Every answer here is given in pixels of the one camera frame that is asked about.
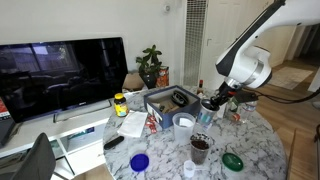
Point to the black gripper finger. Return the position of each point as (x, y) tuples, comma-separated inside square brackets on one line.
[(213, 104), (220, 100)]

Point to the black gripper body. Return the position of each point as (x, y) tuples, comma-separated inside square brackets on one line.
[(227, 90)]

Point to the larger clear plastic cup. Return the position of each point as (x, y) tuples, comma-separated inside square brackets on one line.
[(183, 128)]

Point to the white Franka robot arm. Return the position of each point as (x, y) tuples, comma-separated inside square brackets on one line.
[(246, 63)]

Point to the clear cup with dark contents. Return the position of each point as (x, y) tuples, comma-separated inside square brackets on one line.
[(200, 150)]

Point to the red cap hot sauce bottle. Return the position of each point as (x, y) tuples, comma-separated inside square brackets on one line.
[(200, 88)]

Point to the clear plastic water bottle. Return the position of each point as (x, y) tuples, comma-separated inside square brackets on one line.
[(248, 111)]

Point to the black case in box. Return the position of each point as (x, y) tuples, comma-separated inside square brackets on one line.
[(180, 98)]

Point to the dark blue shoe box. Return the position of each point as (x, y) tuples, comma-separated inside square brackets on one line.
[(176, 116)]

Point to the wooden pieces in box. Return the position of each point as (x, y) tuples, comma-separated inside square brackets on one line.
[(168, 107)]

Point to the tall white vent grille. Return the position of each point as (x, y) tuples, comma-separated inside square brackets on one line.
[(195, 40)]

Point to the white door black lock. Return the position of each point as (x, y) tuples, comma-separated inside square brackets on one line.
[(220, 30)]

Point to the red sauce packets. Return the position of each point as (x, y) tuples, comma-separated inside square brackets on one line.
[(152, 125)]

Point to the beige floor rug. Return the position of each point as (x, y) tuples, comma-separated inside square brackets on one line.
[(291, 77)]

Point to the green potted plant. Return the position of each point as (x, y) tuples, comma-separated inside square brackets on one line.
[(150, 65)]

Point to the white paper napkin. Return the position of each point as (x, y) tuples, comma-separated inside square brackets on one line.
[(132, 124)]

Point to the yellow lid vitamin bottle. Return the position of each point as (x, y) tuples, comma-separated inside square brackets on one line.
[(120, 106)]

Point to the blue plastic lid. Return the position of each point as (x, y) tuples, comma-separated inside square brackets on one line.
[(139, 162)]

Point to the black remote control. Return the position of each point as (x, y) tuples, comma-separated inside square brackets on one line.
[(114, 142)]

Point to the black flat screen television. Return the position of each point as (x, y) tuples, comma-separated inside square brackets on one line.
[(60, 75)]

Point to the white television stand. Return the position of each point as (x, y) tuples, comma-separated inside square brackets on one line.
[(50, 136)]

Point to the black chair back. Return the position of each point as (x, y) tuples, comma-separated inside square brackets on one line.
[(36, 160)]

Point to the dark laptop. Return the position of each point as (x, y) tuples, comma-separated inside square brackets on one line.
[(6, 131)]

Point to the red book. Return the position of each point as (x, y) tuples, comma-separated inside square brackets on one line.
[(4, 110)]

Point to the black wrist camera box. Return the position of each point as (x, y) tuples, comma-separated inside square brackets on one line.
[(246, 96)]

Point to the white wall thermostat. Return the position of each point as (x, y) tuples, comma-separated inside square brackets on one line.
[(166, 8)]

